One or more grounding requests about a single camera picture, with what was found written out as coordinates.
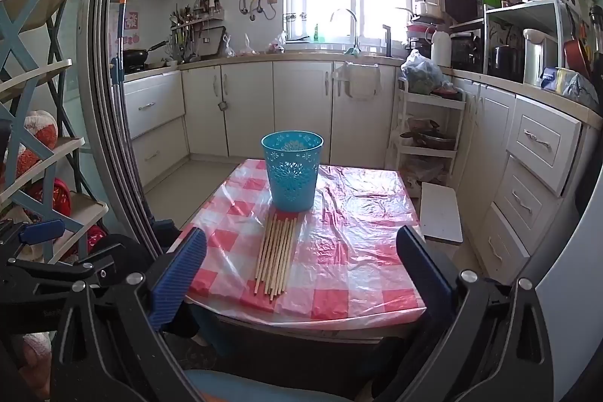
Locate red white checked tablecloth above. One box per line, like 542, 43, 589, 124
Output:
167, 159, 427, 330

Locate cream multi-drawer base cabinets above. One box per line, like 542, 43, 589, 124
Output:
452, 72, 594, 285

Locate red pan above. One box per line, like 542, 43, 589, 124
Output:
564, 37, 592, 78

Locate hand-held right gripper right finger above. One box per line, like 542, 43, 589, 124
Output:
396, 225, 553, 402

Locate cream two-drawer cabinet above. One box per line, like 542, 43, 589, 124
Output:
123, 70, 191, 191

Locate black toaster oven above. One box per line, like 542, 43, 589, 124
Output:
450, 32, 486, 73

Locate white hanging plastic bag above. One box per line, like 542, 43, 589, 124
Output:
332, 62, 383, 102

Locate bundle of wooden chopsticks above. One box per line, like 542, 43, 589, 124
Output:
254, 214, 298, 301

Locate wooden shelf with blue frame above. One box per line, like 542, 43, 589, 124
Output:
0, 0, 109, 271

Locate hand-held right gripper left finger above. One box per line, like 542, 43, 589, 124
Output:
51, 227, 208, 402

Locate white thermos jug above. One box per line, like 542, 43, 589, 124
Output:
431, 30, 453, 68

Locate white rolling cart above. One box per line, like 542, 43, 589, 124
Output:
386, 77, 467, 196

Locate plastic bag of greens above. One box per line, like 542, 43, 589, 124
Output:
400, 49, 446, 96

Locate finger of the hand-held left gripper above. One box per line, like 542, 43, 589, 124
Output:
7, 256, 114, 290
18, 220, 65, 244

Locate red floral cloth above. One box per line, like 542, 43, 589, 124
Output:
26, 178, 71, 219

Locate sliding door frame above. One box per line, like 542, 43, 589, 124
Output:
89, 0, 163, 252

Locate black microwave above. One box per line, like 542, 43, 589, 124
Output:
440, 0, 486, 26

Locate cream door base cabinets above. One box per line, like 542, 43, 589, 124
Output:
181, 60, 399, 170

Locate black frying pan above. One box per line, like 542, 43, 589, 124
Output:
121, 40, 169, 70

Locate white step stool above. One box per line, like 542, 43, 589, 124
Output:
419, 182, 463, 244

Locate wall utensil rack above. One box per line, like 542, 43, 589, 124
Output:
170, 0, 224, 59

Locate white countertop appliance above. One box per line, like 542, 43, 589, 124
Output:
522, 28, 559, 87

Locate chrome sink faucet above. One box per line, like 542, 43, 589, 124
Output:
330, 9, 360, 49

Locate black kettle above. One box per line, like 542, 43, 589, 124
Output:
490, 45, 519, 80

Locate blue perforated plastic basket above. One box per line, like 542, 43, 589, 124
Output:
261, 130, 324, 213

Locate white counter shelf rack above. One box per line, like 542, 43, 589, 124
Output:
485, 0, 580, 80

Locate white red cloth bundle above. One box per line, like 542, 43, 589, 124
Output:
2, 110, 58, 177

